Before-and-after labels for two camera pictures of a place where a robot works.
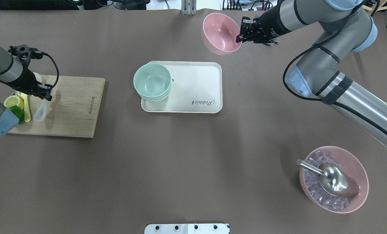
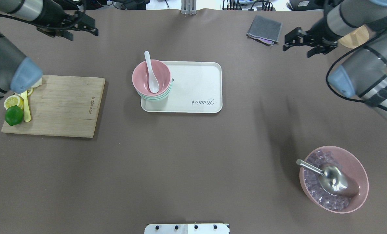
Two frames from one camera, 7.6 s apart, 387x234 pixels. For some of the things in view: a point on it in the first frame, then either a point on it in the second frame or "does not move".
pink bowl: (219, 33) to (161, 72)
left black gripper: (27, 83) to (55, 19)
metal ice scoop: (333, 179) does not move
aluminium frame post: (188, 7) does not move
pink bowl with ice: (317, 195) does not move
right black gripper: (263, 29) to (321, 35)
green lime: (18, 111) does not move
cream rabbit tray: (197, 87) does not move
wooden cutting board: (73, 111) does not move
